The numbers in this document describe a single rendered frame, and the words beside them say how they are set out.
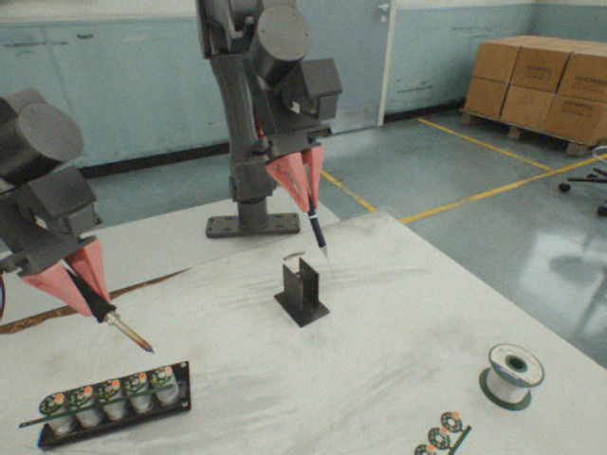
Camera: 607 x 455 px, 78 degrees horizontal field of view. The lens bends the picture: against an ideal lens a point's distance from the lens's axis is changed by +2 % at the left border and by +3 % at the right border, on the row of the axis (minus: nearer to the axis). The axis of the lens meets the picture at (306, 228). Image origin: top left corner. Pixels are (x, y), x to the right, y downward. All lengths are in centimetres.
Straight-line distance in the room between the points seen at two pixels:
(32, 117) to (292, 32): 25
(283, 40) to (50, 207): 27
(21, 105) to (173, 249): 44
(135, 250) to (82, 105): 225
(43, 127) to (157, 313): 34
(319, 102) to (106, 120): 268
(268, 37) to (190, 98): 265
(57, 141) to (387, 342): 47
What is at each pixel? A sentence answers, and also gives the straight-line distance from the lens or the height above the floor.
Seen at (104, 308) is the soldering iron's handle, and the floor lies 88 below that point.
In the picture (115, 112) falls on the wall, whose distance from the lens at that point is 301.
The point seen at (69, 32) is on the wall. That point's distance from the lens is 293.
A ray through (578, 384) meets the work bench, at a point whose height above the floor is 75.
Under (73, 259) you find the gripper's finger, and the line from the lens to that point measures 51.
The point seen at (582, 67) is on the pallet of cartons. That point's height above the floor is 65.
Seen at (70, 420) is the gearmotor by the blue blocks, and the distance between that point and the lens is 54.
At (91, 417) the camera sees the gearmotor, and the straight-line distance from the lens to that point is 52.
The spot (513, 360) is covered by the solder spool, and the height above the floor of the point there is 80.
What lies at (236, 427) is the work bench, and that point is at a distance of 51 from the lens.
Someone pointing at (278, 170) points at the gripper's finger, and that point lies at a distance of 49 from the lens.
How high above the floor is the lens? 119
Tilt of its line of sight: 34 degrees down
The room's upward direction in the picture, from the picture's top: straight up
